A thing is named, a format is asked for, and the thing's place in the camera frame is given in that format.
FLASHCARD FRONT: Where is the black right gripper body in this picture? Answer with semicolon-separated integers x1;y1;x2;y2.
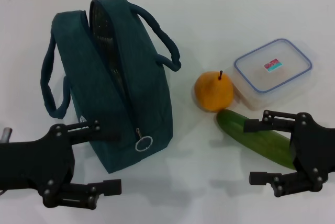
289;112;335;192

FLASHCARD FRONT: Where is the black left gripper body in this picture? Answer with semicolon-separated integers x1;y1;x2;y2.
0;124;76;192

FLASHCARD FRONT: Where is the orange pear fruit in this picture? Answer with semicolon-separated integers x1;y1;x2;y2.
194;70;235;112

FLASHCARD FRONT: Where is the green cucumber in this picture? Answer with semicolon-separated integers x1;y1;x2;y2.
216;109;298;171

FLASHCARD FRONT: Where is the teal insulated lunch bag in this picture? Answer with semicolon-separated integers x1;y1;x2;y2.
40;0;182;174

